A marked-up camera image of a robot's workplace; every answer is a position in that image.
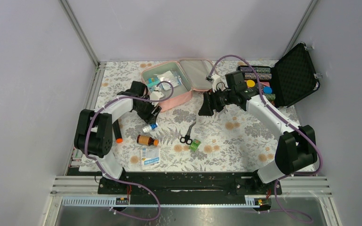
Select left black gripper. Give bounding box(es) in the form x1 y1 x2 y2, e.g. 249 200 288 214
134 96 161 124

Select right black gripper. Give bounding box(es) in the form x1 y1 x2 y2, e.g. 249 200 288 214
198 86 235 116

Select small blue label bottle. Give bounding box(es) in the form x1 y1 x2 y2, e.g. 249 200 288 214
142 123 158 133

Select brown syrup bottle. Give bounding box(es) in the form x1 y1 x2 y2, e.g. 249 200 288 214
137 135 159 146

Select white blue gauze packet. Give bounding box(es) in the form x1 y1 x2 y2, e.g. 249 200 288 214
140 147 161 170

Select black handled scissors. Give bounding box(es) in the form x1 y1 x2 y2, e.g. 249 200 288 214
180 121 196 145

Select pink medicine kit case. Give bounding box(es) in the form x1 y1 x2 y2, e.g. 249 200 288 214
141 59 213 112

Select small green box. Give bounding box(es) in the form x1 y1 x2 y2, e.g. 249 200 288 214
189 139 201 152

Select white sachets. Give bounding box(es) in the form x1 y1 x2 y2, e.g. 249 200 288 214
157 71 182 90

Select bandage packet with teal card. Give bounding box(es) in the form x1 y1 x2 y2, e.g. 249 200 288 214
146 77 160 92

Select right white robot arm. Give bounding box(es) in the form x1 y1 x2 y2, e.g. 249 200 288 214
159 74 319 194

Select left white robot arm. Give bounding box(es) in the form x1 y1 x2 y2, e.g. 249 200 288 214
74 81 174 194

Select black thermometer orange tip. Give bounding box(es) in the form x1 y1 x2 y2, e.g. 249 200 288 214
112 120 123 144

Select floral table mat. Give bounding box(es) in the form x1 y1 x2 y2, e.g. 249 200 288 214
96 61 278 172

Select black poker chip case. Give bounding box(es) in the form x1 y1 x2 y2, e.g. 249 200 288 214
234 42 321 107

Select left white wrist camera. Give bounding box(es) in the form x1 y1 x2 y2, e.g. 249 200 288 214
149 90 165 103

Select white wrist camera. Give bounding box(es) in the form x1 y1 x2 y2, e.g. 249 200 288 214
206 74 226 92
149 90 165 103

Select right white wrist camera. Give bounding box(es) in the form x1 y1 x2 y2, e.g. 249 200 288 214
206 74 226 92

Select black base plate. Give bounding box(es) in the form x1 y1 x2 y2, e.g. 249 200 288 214
98 172 282 205

